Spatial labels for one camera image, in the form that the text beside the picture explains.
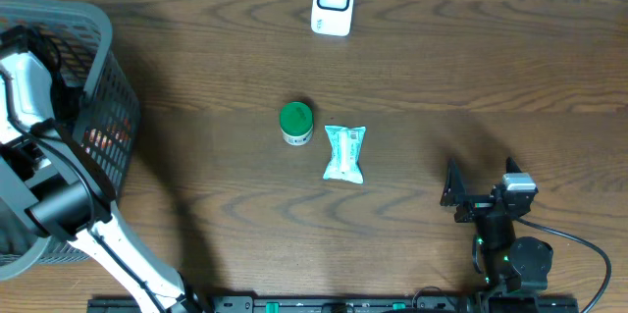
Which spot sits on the white barcode scanner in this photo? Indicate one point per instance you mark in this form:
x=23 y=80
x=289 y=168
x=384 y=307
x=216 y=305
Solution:
x=331 y=17

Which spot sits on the teal snack pack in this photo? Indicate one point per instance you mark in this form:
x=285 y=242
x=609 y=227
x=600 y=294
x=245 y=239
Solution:
x=346 y=146

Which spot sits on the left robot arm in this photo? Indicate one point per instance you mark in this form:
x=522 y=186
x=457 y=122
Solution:
x=67 y=125

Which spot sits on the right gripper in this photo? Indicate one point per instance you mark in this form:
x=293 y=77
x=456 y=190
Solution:
x=454 y=189

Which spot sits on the grey plastic basket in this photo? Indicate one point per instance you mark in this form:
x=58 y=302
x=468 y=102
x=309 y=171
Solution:
x=20 y=249

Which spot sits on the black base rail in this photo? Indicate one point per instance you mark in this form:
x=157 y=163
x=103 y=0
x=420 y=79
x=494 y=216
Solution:
x=423 y=303

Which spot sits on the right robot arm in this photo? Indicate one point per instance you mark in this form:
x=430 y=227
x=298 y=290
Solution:
x=515 y=267

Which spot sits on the orange box in basket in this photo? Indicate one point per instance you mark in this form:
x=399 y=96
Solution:
x=107 y=140

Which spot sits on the green lid jar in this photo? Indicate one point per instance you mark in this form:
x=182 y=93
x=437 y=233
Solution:
x=296 y=123

